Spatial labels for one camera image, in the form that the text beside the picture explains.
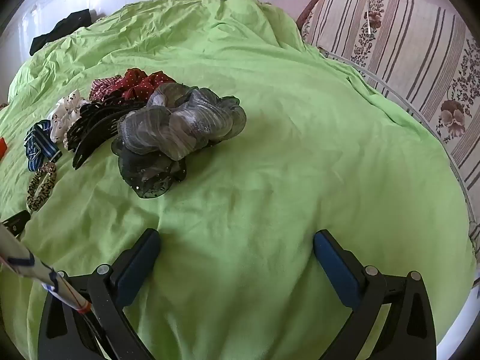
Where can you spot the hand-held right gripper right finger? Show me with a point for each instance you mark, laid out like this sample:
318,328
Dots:
335,266

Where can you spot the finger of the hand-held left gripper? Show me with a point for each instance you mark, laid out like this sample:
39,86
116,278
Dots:
17,222

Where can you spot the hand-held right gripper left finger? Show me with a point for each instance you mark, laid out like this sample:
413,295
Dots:
137,266

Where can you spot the red rimmed white tray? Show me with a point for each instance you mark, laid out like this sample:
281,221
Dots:
3,150

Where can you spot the blue striped scrunchie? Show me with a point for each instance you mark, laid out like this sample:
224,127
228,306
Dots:
37,146

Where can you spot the dark sequined organza scrunchie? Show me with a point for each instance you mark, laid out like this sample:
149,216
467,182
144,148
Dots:
150,178

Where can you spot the plain black hair claw clip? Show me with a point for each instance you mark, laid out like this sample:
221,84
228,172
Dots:
93,138

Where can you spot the black dotted hair claw clip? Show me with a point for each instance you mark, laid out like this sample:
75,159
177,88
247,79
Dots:
80,125

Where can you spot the white dotted scrunchie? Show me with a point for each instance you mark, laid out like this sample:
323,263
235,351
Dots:
65,112

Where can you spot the grey organza scrunchie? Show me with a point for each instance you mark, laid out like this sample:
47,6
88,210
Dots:
180,120

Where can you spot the red plaid scrunchie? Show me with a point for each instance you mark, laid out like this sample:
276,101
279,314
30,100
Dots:
100,88

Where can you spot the red polka dot scrunchie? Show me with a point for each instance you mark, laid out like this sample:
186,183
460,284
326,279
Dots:
140,84

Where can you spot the green bedsheet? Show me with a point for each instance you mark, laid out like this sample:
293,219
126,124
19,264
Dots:
281,157

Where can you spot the black cloth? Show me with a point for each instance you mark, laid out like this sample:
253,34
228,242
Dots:
62,30

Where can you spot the striped floral mattress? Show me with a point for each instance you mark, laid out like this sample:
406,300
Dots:
405,45

